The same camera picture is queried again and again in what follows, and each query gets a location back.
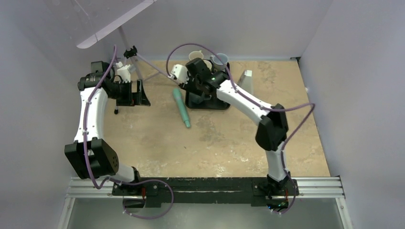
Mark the tripod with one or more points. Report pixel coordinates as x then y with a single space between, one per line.
145 70

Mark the aluminium rail frame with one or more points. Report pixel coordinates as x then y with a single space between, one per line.
320 204

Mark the green cup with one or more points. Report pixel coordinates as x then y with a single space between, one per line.
196 54

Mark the black tray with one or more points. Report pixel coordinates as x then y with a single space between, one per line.
208 104

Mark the teal cylinder toy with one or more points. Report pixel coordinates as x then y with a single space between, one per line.
181 106

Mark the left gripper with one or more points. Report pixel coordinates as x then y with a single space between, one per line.
138 98

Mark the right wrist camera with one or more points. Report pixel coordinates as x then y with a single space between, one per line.
179 73

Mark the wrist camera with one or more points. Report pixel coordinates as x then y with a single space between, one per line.
179 73
124 71

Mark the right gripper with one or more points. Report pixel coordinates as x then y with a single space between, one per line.
190 88

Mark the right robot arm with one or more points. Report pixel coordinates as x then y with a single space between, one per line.
271 121

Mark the yellow mug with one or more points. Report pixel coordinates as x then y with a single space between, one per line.
208 64

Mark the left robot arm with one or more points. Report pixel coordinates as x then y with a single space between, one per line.
89 154

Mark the white mug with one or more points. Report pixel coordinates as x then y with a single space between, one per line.
219 61

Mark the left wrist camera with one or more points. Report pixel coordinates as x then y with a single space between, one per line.
124 71

